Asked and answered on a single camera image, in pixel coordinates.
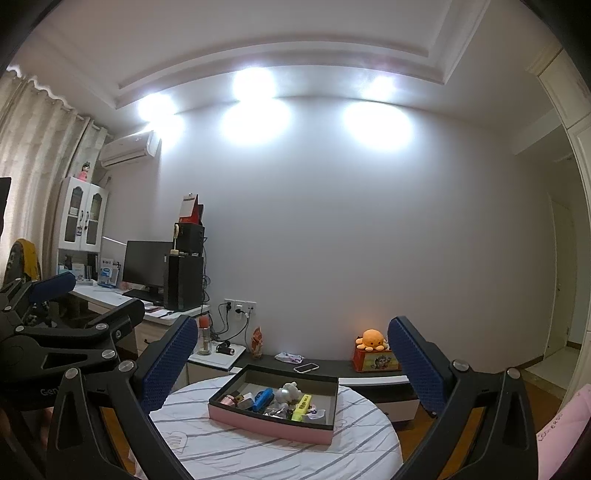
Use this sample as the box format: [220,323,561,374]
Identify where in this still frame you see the blue and white box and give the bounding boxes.
[98,263,122,288]

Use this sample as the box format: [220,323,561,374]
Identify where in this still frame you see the black computer monitor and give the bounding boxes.
[122,240,174,305]

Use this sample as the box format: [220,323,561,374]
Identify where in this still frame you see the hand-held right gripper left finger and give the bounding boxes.
[45,315,199,480]

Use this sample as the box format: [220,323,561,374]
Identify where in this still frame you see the white nightstand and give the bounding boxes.
[187,342,247,384]

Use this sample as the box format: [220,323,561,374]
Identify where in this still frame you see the ceiling spotlight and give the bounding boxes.
[233,68,275,100]
[139,95,178,121]
[362,74,398,100]

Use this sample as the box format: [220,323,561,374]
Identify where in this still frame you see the red capped bottle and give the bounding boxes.
[198,316,213,355]

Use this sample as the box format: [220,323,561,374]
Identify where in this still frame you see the orange octopus plush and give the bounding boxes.
[355,329,389,352]

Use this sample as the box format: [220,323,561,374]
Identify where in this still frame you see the white desk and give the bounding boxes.
[69,281,211,356]

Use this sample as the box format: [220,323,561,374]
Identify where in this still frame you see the pink blanket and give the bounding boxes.
[536,385,591,480]

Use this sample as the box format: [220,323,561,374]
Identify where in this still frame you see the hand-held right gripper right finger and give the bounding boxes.
[388,315,540,480]

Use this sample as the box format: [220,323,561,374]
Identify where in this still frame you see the pink box with black rim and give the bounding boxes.
[208,364,340,446]

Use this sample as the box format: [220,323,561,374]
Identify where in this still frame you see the yellow highlighter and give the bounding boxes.
[291,392,315,423]

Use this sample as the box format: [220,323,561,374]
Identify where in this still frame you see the red and white box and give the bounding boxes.
[178,193,204,226]

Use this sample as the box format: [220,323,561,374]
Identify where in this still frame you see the white door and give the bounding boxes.
[547,194,578,356]

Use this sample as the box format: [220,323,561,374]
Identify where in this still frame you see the white glass door cabinet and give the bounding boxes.
[56,176,110,282]

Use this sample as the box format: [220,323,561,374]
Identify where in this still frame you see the beige curtain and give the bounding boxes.
[0,69,109,287]

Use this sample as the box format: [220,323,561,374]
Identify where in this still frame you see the red tin box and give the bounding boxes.
[352,346,403,372]

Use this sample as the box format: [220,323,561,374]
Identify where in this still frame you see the white air conditioner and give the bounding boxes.
[98,130,155,168]

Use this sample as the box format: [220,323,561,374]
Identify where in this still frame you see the chair with draped clothing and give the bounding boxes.
[2,239,44,287]

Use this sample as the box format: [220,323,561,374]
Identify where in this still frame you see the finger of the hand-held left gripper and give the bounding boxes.
[14,298,146,370]
[4,271,77,326]

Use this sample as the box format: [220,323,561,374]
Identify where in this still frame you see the black speaker box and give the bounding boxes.
[174,223,205,257]

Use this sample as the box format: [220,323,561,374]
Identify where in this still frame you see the black computer tower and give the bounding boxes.
[164,253,205,312]

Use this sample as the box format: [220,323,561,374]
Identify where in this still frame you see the black power cable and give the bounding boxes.
[215,301,252,344]

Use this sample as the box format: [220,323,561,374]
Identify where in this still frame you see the white striped quilt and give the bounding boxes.
[150,374,403,480]

